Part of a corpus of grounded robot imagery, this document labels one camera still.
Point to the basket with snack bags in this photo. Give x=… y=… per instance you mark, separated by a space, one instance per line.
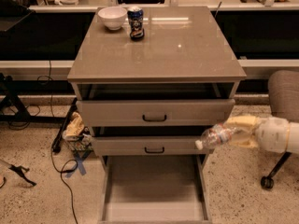
x=76 y=135

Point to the black table frame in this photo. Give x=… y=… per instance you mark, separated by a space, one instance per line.
x=22 y=114

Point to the grey office chair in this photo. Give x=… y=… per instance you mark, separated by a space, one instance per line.
x=283 y=89

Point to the middle grey drawer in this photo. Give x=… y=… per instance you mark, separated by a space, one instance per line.
x=147 y=145

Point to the black tripod leg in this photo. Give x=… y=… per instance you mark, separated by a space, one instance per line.
x=19 y=170

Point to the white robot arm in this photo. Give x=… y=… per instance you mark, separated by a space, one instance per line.
x=293 y=140

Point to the grey drawer cabinet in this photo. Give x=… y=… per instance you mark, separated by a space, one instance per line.
x=182 y=56

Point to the top grey drawer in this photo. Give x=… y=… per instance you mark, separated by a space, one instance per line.
x=155 y=113

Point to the blue soda can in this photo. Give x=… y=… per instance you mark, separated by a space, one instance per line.
x=135 y=19

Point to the black power strip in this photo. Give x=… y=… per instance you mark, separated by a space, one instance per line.
x=55 y=147

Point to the bottom grey drawer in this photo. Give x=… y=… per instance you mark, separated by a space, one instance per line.
x=153 y=189

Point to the clear plastic water bottle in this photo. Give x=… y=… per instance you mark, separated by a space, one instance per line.
x=215 y=136

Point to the grey drawer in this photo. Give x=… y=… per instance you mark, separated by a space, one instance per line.
x=155 y=113
x=147 y=145
x=153 y=189

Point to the white ceramic bowl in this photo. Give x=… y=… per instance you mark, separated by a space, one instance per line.
x=112 y=17

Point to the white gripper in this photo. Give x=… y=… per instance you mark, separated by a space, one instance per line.
x=272 y=134

